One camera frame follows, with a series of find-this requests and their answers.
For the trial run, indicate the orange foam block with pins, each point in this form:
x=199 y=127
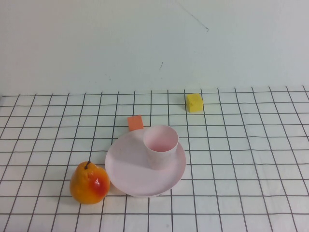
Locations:
x=135 y=122

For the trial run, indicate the orange red pear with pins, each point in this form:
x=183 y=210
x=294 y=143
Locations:
x=88 y=186

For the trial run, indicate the yellow foam cube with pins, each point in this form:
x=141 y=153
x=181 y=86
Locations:
x=194 y=103

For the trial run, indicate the pink plastic cup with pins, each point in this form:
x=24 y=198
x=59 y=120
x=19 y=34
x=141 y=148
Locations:
x=160 y=147

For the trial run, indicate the pink round plate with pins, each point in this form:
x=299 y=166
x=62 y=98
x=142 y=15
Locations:
x=130 y=174

